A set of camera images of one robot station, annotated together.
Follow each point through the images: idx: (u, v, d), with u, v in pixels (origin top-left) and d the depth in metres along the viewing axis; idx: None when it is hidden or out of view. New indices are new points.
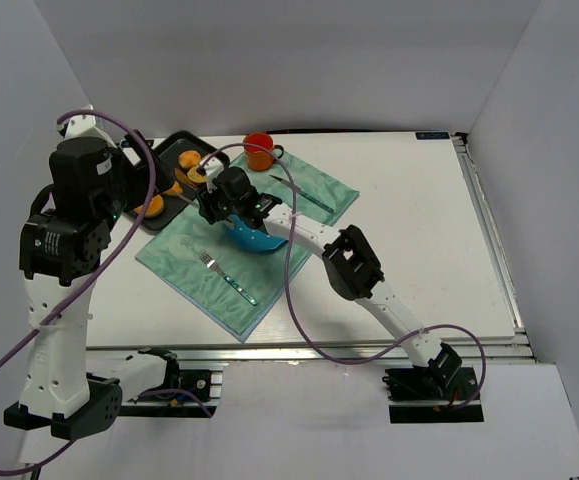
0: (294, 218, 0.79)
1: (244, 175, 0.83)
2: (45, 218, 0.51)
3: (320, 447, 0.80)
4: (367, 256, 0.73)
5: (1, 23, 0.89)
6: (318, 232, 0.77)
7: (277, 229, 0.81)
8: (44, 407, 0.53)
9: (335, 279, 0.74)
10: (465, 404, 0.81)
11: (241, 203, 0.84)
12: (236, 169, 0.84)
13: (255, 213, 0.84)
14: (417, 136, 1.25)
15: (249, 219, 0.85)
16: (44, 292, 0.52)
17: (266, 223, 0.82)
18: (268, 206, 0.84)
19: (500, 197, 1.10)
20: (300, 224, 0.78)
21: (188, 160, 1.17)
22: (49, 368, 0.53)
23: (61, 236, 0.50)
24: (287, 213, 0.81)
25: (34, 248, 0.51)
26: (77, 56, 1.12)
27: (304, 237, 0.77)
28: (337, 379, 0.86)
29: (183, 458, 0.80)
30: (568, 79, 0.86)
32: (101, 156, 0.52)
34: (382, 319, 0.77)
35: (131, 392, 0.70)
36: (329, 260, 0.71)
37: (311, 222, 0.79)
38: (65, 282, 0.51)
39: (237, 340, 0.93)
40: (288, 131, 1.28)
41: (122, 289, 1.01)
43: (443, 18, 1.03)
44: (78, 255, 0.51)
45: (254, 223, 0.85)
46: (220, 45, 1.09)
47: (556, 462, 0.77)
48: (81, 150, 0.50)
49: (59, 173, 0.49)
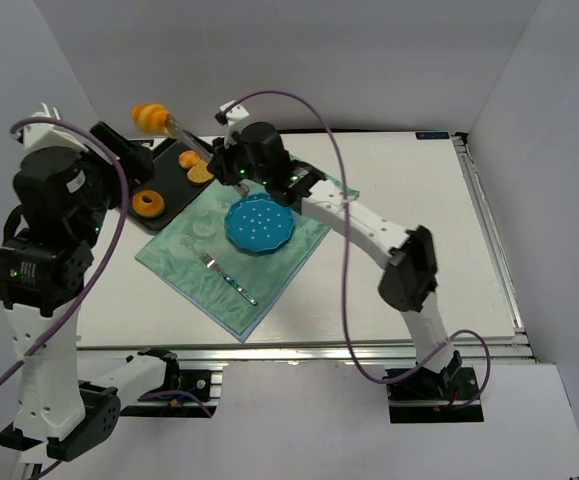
0: (347, 205, 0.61)
1: (278, 135, 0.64)
2: (22, 244, 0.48)
3: (320, 447, 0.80)
4: (431, 265, 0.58)
5: (2, 23, 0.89)
6: (378, 229, 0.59)
7: (318, 212, 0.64)
8: (39, 431, 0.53)
9: (386, 288, 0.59)
10: (467, 403, 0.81)
11: (271, 171, 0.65)
12: (268, 128, 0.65)
13: (290, 188, 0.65)
14: (417, 136, 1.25)
15: (279, 193, 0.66)
16: (26, 324, 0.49)
17: (306, 203, 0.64)
18: (305, 179, 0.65)
19: (501, 197, 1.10)
20: (353, 213, 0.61)
21: (188, 160, 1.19)
22: (39, 397, 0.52)
23: (38, 264, 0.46)
24: (336, 195, 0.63)
25: (10, 278, 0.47)
26: (76, 56, 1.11)
27: (360, 233, 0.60)
28: (338, 379, 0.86)
29: (183, 458, 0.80)
30: (569, 79, 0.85)
32: (72, 173, 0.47)
34: (420, 331, 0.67)
35: (131, 397, 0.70)
36: (396, 268, 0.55)
37: (368, 213, 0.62)
38: (47, 312, 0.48)
39: (237, 340, 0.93)
40: (288, 131, 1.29)
41: (123, 289, 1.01)
43: (442, 18, 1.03)
44: (59, 283, 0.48)
45: (286, 199, 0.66)
46: (220, 46, 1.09)
47: (556, 462, 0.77)
48: (48, 169, 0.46)
49: (27, 196, 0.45)
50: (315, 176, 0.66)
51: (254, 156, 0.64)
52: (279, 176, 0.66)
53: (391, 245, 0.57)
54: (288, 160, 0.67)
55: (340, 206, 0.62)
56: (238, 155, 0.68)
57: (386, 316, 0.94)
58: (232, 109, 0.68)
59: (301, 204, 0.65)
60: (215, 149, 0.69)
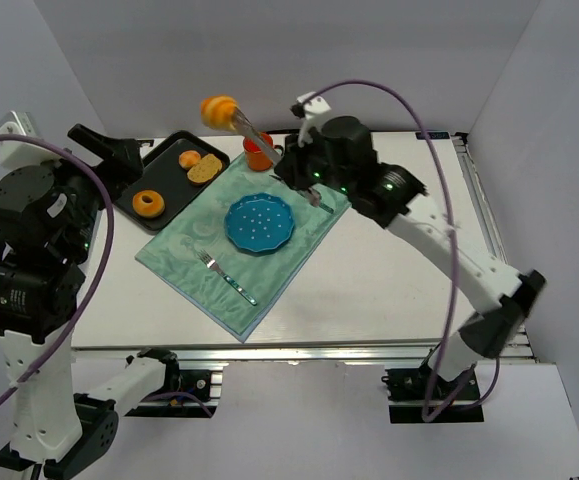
0: (452, 232, 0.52)
1: (368, 135, 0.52)
2: (10, 270, 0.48)
3: (320, 446, 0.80)
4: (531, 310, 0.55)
5: (2, 23, 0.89)
6: (487, 269, 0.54)
7: (412, 230, 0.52)
8: (35, 453, 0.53)
9: (477, 332, 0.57)
10: (476, 404, 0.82)
11: (354, 174, 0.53)
12: (357, 125, 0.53)
13: (380, 195, 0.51)
14: (417, 136, 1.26)
15: (366, 202, 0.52)
16: (17, 350, 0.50)
17: (400, 220, 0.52)
18: (401, 188, 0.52)
19: (501, 198, 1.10)
20: (461, 246, 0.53)
21: (188, 160, 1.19)
22: (33, 419, 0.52)
23: (28, 292, 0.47)
24: (437, 216, 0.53)
25: (0, 305, 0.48)
26: (76, 56, 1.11)
27: (465, 272, 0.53)
28: (337, 379, 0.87)
29: (183, 458, 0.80)
30: (568, 79, 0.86)
32: (51, 198, 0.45)
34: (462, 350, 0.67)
35: (131, 402, 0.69)
36: (499, 314, 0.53)
37: (476, 249, 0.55)
38: (39, 339, 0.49)
39: (237, 340, 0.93)
40: (288, 131, 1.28)
41: (122, 290, 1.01)
43: (442, 18, 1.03)
44: (49, 308, 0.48)
45: (373, 209, 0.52)
46: (220, 46, 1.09)
47: (555, 462, 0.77)
48: (24, 198, 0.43)
49: (6, 226, 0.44)
50: (414, 188, 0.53)
51: (336, 155, 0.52)
52: (364, 183, 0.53)
53: (502, 292, 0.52)
54: (378, 165, 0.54)
55: (445, 234, 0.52)
56: (312, 153, 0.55)
57: (386, 316, 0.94)
58: (310, 99, 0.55)
59: (392, 220, 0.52)
60: (287, 146, 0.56)
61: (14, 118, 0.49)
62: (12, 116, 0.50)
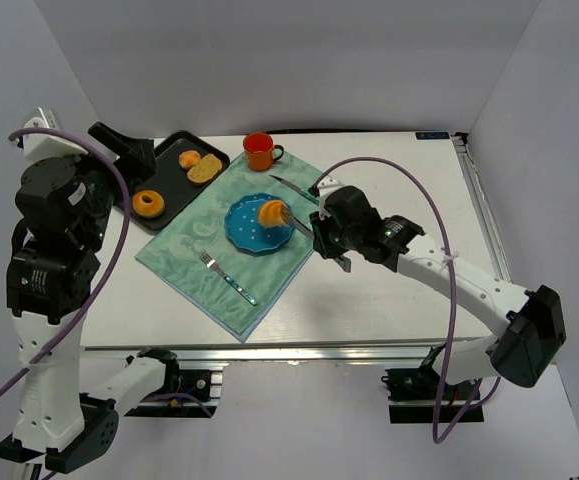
0: (451, 261, 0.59)
1: (363, 195, 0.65)
2: (32, 253, 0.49)
3: (319, 446, 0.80)
4: (556, 330, 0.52)
5: (2, 23, 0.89)
6: (492, 289, 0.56)
7: (416, 269, 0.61)
8: (38, 441, 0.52)
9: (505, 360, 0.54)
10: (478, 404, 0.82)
11: (360, 229, 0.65)
12: (354, 189, 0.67)
13: (383, 242, 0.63)
14: (417, 136, 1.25)
15: (373, 250, 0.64)
16: (33, 331, 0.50)
17: (402, 259, 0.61)
18: (401, 232, 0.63)
19: (501, 198, 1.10)
20: (460, 272, 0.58)
21: (188, 160, 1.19)
22: (42, 405, 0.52)
23: (48, 273, 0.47)
24: (436, 250, 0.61)
25: (20, 285, 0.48)
26: (76, 57, 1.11)
27: (470, 294, 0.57)
28: (337, 379, 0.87)
29: (183, 458, 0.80)
30: (568, 80, 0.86)
32: (72, 186, 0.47)
34: (476, 364, 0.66)
35: (130, 403, 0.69)
36: (517, 337, 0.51)
37: (478, 272, 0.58)
38: (54, 320, 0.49)
39: (237, 340, 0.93)
40: (289, 131, 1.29)
41: (125, 288, 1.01)
43: (442, 18, 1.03)
44: (66, 290, 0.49)
45: (380, 254, 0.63)
46: (220, 46, 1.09)
47: (555, 462, 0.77)
48: (47, 185, 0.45)
49: (29, 212, 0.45)
50: (410, 229, 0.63)
51: (341, 216, 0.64)
52: (370, 235, 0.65)
53: (509, 308, 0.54)
54: (381, 220, 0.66)
55: (443, 262, 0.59)
56: (333, 226, 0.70)
57: (386, 316, 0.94)
58: (324, 181, 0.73)
59: (396, 260, 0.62)
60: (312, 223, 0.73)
61: (42, 115, 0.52)
62: (38, 112, 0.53)
